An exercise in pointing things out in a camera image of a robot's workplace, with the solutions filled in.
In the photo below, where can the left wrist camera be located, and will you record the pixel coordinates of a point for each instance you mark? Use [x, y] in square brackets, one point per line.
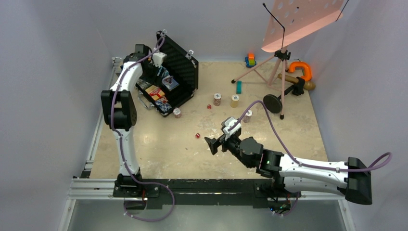
[158, 58]

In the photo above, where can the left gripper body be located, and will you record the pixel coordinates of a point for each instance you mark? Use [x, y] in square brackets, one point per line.
[151, 73]

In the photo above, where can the wooden rolling pin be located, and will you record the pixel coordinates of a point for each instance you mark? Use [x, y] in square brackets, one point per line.
[306, 83]

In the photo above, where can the black poker chip case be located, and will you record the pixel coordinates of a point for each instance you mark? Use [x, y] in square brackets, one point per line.
[180, 64]

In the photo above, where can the light blue chip row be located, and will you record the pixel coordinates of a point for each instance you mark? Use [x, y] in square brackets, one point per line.
[143, 84]

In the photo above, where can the blue white chip stack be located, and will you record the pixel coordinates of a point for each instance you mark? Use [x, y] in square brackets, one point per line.
[163, 105]

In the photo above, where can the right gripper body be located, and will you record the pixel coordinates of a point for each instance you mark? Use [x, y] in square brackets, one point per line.
[231, 144]

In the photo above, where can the blue card deck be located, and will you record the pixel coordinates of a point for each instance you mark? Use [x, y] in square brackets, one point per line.
[169, 82]

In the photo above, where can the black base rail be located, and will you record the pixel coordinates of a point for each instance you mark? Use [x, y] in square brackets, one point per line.
[156, 193]

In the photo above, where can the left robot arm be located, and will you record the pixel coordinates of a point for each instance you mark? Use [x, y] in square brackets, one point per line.
[120, 114]

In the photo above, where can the red 100 chip stack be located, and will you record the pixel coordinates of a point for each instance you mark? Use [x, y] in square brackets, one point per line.
[217, 99]

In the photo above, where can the yellow 50 chip stack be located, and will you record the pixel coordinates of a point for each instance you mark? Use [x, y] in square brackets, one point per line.
[234, 101]

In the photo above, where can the short red chip stack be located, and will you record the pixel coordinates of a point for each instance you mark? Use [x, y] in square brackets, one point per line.
[177, 113]

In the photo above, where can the teal block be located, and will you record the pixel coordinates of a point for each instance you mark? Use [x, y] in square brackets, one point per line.
[238, 87]

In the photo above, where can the purple chip stack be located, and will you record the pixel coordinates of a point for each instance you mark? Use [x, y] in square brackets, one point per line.
[247, 116]

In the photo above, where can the pink music stand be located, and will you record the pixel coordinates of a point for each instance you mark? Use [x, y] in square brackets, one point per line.
[290, 21]

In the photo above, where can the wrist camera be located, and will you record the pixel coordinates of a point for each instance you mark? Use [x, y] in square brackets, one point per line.
[158, 58]
[230, 126]

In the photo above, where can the black round disc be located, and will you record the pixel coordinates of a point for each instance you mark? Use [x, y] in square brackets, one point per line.
[274, 104]

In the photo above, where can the red Texas Hold'em card deck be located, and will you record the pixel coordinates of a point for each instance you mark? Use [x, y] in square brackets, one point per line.
[155, 92]

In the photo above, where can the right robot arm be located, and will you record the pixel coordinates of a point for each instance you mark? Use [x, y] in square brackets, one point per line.
[343, 178]

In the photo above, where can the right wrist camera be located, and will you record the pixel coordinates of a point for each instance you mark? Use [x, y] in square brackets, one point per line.
[230, 126]

